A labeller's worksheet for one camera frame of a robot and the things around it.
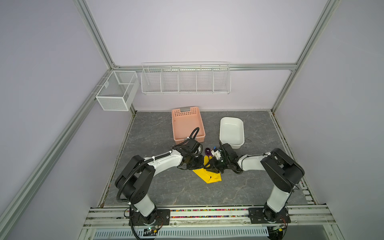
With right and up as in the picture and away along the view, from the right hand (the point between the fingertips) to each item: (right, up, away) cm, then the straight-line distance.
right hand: (204, 169), depth 89 cm
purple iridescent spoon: (+3, +10, +7) cm, 12 cm away
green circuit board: (-28, -25, -16) cm, 41 cm away
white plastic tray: (+21, +22, +20) cm, 36 cm away
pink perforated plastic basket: (-14, +30, +22) cm, 40 cm away
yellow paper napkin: (+2, -4, -2) cm, 5 cm away
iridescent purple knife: (+7, +12, +7) cm, 16 cm away
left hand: (0, +2, -3) cm, 4 cm away
